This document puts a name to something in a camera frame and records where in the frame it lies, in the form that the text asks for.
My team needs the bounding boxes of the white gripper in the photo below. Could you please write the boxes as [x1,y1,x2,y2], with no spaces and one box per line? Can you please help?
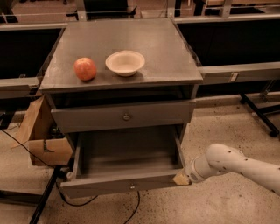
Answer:
[173,155,212,186]

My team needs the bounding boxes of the grey drawer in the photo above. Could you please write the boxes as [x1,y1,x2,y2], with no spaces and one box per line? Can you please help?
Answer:
[60,125,185,199]
[51,100,196,133]

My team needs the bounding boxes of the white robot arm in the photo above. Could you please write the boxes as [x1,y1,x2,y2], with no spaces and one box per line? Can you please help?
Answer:
[173,143,280,195]

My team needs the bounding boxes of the grey wooden drawer cabinet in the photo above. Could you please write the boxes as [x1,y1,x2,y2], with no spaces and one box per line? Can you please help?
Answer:
[40,18,203,144]

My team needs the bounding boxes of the grey top drawer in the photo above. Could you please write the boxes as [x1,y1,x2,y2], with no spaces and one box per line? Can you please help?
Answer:
[51,100,196,133]

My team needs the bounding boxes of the small white bottle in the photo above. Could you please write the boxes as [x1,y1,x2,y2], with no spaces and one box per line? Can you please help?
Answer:
[66,171,74,180]

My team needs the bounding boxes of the black metal stand leg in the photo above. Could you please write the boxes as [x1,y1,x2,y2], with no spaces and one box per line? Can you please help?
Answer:
[29,166,61,224]

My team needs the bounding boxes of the white paper bowl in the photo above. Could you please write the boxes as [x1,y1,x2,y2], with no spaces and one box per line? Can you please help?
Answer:
[105,51,145,77]

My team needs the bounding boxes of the brown cardboard box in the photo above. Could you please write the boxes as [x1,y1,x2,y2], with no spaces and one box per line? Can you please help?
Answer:
[10,96,73,166]

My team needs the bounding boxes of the red apple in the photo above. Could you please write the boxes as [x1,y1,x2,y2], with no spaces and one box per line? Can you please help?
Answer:
[73,58,97,81]

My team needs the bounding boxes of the grey rail right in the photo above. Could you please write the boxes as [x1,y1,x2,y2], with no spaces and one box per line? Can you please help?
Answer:
[199,62,280,85]

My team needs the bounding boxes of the grey rail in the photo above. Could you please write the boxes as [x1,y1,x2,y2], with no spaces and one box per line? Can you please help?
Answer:
[199,62,280,85]
[0,77,41,99]

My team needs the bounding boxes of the black floor cable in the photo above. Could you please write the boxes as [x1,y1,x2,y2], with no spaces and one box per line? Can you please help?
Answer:
[0,128,142,224]

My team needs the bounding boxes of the grey rail left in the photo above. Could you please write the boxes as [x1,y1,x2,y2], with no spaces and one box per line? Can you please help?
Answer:
[0,77,41,99]

